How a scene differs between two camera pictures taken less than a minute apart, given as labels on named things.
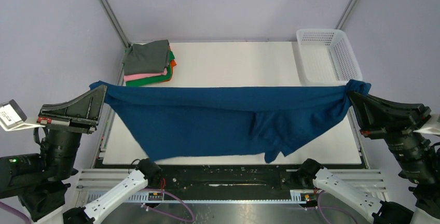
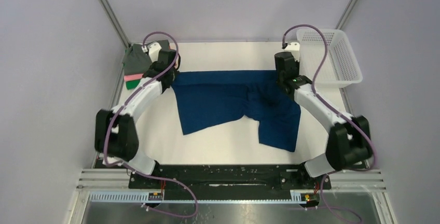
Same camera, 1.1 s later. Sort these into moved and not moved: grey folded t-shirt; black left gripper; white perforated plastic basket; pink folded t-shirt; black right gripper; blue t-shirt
Moved: black right gripper; blue t-shirt; black left gripper
Not moved: grey folded t-shirt; white perforated plastic basket; pink folded t-shirt
